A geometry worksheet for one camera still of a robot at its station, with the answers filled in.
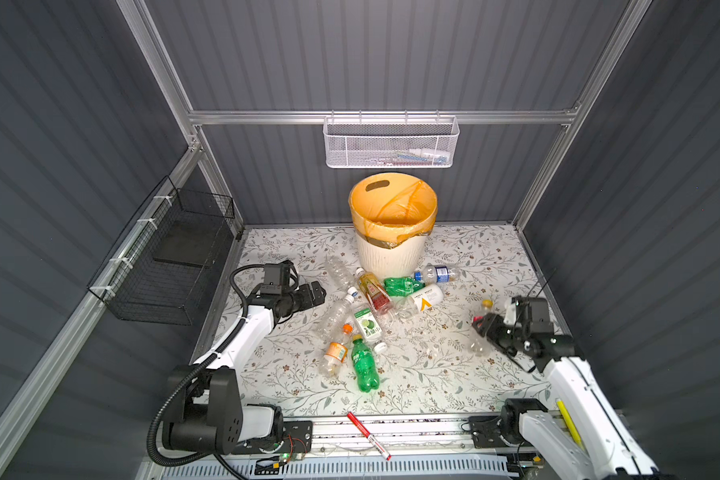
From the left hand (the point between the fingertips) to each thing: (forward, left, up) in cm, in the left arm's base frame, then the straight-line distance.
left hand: (311, 296), depth 88 cm
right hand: (-14, -48, 0) cm, 50 cm away
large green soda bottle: (-19, -15, -6) cm, 25 cm away
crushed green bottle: (+7, -29, -7) cm, 30 cm away
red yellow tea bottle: (+3, -19, -4) cm, 20 cm away
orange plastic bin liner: (+31, -27, +6) cm, 41 cm away
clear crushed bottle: (+11, -8, -6) cm, 15 cm away
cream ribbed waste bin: (+7, -24, +14) cm, 29 cm away
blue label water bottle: (+10, -41, -6) cm, 42 cm away
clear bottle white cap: (-7, -5, -8) cm, 12 cm away
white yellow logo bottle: (0, -34, -5) cm, 34 cm away
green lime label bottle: (-8, -17, -7) cm, 20 cm away
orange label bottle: (-16, -7, -6) cm, 18 cm away
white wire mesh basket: (+67, -28, +11) cm, 74 cm away
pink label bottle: (-19, -44, +2) cm, 48 cm away
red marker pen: (-35, -15, -10) cm, 40 cm away
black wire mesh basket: (0, +34, +17) cm, 38 cm away
